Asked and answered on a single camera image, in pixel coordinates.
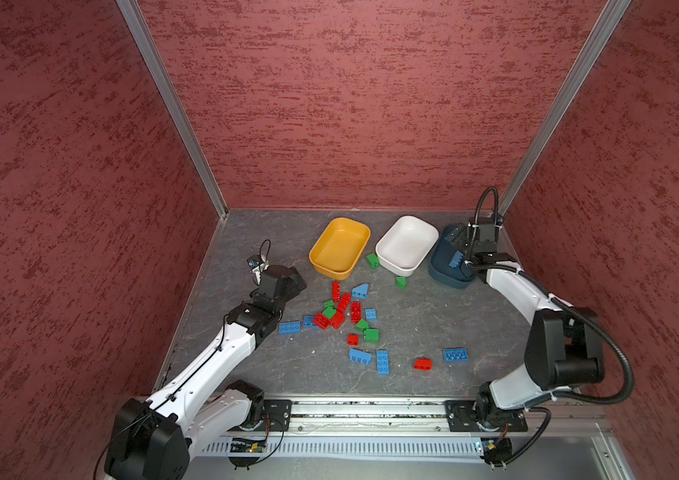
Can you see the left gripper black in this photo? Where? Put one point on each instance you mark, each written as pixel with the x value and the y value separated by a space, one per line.
pixel 293 289

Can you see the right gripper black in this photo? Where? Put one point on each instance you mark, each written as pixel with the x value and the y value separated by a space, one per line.
pixel 458 233

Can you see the red lego top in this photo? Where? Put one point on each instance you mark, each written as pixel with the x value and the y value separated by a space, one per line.
pixel 336 291

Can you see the red lego pile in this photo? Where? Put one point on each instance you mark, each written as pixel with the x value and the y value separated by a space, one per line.
pixel 321 321
pixel 337 320

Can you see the blue sloped lego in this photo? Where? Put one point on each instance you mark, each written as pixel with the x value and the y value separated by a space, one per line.
pixel 361 291

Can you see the red sloped lego front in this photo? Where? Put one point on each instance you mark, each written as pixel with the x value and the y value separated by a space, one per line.
pixel 423 364

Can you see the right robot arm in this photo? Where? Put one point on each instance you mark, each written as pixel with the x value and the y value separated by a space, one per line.
pixel 562 353

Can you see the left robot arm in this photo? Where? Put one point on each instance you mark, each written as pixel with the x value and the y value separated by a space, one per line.
pixel 157 438

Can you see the dark teal plastic bin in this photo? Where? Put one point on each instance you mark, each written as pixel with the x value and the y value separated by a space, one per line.
pixel 445 263

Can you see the green lego pile left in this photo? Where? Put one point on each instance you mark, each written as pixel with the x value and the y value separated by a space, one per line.
pixel 329 309

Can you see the yellow plastic bin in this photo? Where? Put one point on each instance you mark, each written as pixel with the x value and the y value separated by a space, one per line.
pixel 337 251

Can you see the red lego diagonal centre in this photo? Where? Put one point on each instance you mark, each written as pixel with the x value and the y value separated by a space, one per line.
pixel 344 304

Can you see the red lego pile bottom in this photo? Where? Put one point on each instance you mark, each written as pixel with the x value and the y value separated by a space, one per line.
pixel 337 320

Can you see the white plastic bin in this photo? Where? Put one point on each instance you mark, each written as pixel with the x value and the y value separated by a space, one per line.
pixel 404 247

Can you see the red lego centre right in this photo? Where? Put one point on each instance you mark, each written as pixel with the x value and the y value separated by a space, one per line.
pixel 356 312

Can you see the green lego small lower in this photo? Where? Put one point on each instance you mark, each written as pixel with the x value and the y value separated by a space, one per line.
pixel 362 325

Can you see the green lego square lower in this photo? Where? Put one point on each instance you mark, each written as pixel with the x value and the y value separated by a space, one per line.
pixel 372 335

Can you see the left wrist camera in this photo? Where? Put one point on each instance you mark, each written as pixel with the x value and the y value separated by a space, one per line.
pixel 257 264

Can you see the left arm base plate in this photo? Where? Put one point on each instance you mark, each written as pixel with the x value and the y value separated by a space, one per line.
pixel 267 414

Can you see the aluminium front rail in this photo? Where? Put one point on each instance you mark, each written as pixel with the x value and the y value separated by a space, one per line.
pixel 329 416

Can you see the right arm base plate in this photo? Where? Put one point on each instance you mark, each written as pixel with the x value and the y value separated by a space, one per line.
pixel 464 416

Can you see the right aluminium corner post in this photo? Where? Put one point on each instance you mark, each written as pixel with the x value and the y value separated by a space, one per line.
pixel 600 34

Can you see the aluminium corner post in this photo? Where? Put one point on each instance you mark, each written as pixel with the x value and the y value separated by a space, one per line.
pixel 138 28
pixel 600 34

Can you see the left aluminium corner post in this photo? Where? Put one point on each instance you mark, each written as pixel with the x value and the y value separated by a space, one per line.
pixel 138 28

